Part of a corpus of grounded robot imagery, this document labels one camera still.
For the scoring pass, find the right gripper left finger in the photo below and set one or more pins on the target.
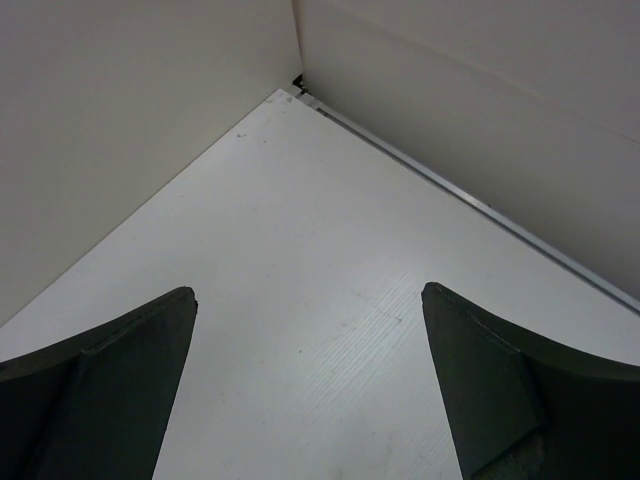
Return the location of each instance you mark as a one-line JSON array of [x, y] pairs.
[[97, 405]]

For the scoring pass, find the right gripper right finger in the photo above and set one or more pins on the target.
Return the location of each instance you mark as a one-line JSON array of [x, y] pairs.
[[522, 406]]

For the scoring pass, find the aluminium table edge rail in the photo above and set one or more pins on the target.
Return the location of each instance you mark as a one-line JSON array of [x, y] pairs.
[[542, 247]]

